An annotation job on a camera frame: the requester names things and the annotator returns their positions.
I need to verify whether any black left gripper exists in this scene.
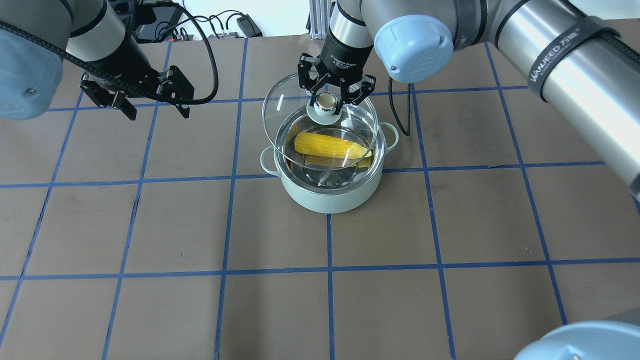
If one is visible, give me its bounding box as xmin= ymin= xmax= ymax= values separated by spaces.
xmin=80 ymin=35 xmax=195 ymax=121

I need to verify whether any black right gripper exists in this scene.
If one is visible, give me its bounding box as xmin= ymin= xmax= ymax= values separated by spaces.
xmin=298 ymin=35 xmax=377 ymax=115

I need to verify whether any glass pot lid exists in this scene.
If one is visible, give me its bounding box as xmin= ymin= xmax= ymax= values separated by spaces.
xmin=262 ymin=73 xmax=379 ymax=171

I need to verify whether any yellow corn cob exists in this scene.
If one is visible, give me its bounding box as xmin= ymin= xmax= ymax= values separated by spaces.
xmin=294 ymin=132 xmax=373 ymax=160

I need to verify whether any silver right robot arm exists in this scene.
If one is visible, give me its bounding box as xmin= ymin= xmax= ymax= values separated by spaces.
xmin=326 ymin=0 xmax=639 ymax=360

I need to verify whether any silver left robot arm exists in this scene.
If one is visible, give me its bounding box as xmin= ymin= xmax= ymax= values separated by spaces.
xmin=0 ymin=0 xmax=195 ymax=121

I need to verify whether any pale green electric pot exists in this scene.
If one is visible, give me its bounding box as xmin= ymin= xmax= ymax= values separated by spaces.
xmin=259 ymin=121 xmax=400 ymax=214

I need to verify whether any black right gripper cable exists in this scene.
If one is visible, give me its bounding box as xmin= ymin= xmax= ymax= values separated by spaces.
xmin=387 ymin=75 xmax=412 ymax=137

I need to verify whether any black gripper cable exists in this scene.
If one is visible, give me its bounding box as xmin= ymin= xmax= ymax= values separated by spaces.
xmin=0 ymin=0 xmax=221 ymax=106
xmin=387 ymin=75 xmax=412 ymax=137

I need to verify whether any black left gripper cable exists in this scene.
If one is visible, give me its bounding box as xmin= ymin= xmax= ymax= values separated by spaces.
xmin=0 ymin=0 xmax=221 ymax=106

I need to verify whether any aluminium frame post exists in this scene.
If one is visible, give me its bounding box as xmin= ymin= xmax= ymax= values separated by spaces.
xmin=307 ymin=0 xmax=336 ymax=40

